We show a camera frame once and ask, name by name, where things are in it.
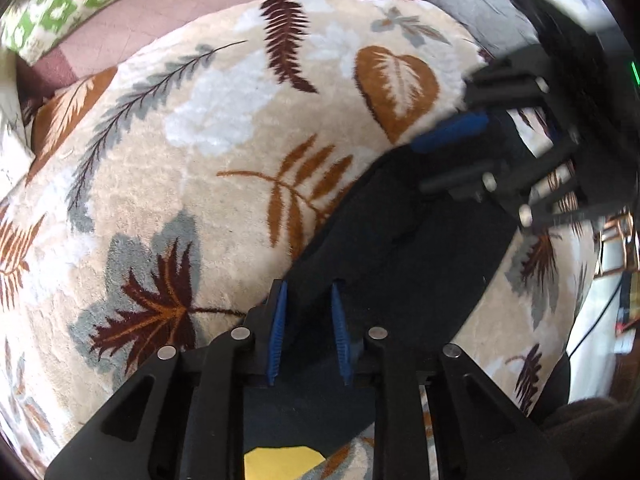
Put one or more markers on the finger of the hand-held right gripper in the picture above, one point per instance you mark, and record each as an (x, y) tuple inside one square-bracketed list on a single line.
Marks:
[(460, 180), (450, 132)]

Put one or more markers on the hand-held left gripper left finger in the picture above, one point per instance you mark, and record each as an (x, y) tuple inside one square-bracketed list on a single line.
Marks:
[(278, 330)]

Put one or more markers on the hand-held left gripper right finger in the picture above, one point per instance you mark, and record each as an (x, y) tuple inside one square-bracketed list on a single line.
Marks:
[(341, 335)]

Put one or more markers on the black pants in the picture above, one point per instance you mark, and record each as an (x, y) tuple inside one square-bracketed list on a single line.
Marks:
[(400, 260)]

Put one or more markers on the grey cloth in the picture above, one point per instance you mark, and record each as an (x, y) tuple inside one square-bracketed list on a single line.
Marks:
[(480, 5)]

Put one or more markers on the yellow sheet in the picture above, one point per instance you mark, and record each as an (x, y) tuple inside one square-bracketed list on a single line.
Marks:
[(280, 465)]

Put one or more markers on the leaf patterned blanket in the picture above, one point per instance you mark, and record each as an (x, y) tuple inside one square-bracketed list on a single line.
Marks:
[(200, 185)]

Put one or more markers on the dark brown cloth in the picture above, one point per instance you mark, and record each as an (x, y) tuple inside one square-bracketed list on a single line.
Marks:
[(590, 435)]

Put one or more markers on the mauve bed sheet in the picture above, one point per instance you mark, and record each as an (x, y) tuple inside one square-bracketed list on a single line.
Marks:
[(165, 15)]

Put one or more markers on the green white patterned pillow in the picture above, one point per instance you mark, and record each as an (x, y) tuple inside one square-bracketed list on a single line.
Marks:
[(65, 0)]

